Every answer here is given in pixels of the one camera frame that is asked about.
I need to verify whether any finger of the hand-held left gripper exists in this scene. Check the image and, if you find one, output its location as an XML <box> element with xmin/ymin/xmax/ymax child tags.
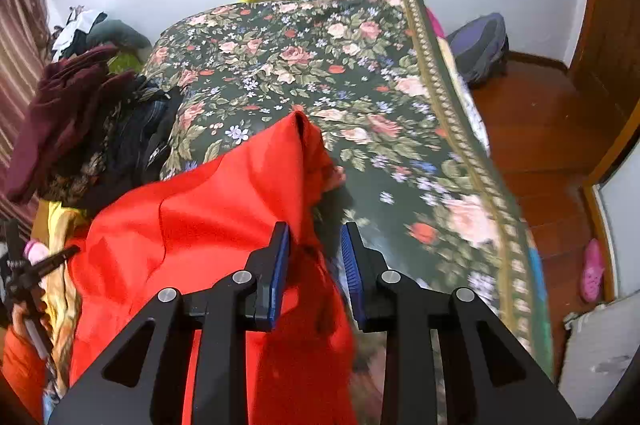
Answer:
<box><xmin>29</xmin><ymin>245</ymin><xmax>82</xmax><ymax>282</ymax></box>

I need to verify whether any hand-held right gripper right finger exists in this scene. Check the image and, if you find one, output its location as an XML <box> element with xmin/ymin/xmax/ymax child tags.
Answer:
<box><xmin>340</xmin><ymin>221</ymin><xmax>579</xmax><ymax>425</ymax></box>

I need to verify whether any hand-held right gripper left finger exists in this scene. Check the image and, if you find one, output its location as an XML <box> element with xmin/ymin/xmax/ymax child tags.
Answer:
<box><xmin>47</xmin><ymin>221</ymin><xmax>292</xmax><ymax>425</ymax></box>

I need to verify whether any red zip jacket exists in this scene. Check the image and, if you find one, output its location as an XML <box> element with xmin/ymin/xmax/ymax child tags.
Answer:
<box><xmin>67</xmin><ymin>110</ymin><xmax>359</xmax><ymax>425</ymax></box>

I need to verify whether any yellow cloth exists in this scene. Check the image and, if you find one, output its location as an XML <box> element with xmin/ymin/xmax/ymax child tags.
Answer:
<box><xmin>32</xmin><ymin>200</ymin><xmax>97</xmax><ymax>398</ymax></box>

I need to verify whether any folded maroon garment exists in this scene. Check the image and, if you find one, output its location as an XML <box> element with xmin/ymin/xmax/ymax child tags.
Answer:
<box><xmin>5</xmin><ymin>45</ymin><xmax>137</xmax><ymax>204</ymax></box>

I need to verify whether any dark patterned garment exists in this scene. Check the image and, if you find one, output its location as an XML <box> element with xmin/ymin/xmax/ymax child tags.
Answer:
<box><xmin>42</xmin><ymin>74</ymin><xmax>184</xmax><ymax>214</ymax></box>

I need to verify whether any floral bedspread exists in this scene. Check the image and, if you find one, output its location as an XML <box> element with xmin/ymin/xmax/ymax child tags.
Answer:
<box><xmin>142</xmin><ymin>0</ymin><xmax>557</xmax><ymax>382</ymax></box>

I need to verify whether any striped curtain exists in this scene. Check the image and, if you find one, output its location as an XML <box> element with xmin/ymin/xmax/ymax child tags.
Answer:
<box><xmin>0</xmin><ymin>0</ymin><xmax>52</xmax><ymax>226</ymax></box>

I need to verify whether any green patterned cloth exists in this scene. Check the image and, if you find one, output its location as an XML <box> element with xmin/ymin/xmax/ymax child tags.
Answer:
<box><xmin>107</xmin><ymin>50</ymin><xmax>147</xmax><ymax>76</ymax></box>

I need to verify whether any pile of clutter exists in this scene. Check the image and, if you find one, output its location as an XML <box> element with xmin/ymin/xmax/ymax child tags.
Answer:
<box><xmin>50</xmin><ymin>6</ymin><xmax>109</xmax><ymax>62</ymax></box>

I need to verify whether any pink slipper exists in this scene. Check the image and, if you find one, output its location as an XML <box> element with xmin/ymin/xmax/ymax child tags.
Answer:
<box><xmin>580</xmin><ymin>238</ymin><xmax>607</xmax><ymax>304</ymax></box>

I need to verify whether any white bag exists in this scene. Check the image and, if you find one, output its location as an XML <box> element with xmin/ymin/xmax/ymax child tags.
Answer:
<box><xmin>557</xmin><ymin>290</ymin><xmax>640</xmax><ymax>421</ymax></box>

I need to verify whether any grey backpack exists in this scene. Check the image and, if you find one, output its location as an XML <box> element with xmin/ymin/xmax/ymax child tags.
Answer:
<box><xmin>445</xmin><ymin>12</ymin><xmax>510</xmax><ymax>89</ymax></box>

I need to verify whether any pink cloth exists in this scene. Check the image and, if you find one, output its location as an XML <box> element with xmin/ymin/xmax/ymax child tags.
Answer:
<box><xmin>425</xmin><ymin>8</ymin><xmax>447</xmax><ymax>40</ymax></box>

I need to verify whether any wooden door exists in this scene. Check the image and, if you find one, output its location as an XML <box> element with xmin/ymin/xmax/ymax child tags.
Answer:
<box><xmin>567</xmin><ymin>0</ymin><xmax>640</xmax><ymax>137</ymax></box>

